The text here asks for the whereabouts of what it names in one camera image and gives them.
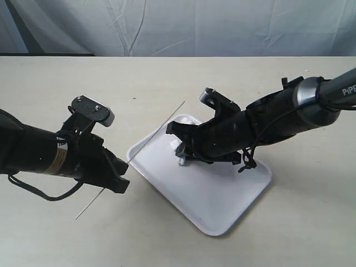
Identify thin metal skewer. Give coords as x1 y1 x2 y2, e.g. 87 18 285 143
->
75 100 186 220

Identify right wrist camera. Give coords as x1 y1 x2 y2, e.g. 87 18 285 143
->
199 87 241 117

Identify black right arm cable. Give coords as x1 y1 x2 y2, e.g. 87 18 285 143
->
238 94 356 172

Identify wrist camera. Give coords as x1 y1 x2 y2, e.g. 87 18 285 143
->
70 95 115 127
199 87 241 117

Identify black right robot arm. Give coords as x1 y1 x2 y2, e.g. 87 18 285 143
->
166 69 355 171

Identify white foam piece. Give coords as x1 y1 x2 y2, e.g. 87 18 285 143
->
170 140 182 151
180 116 196 125
177 157 186 166

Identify white backdrop curtain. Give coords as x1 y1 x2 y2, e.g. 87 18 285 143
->
1 0 355 57

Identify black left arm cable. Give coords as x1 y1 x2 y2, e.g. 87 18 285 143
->
8 174 84 201

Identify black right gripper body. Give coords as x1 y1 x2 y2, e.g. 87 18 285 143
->
184 113 242 165

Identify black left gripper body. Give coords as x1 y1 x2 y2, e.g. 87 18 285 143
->
60 116 105 184

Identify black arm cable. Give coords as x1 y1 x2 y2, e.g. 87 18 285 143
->
238 94 356 172
8 174 84 201

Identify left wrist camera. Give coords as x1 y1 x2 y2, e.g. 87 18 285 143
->
70 95 115 127

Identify white plastic tray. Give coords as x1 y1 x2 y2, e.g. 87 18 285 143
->
126 126 272 236

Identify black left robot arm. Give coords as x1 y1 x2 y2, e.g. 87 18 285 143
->
1 110 130 199

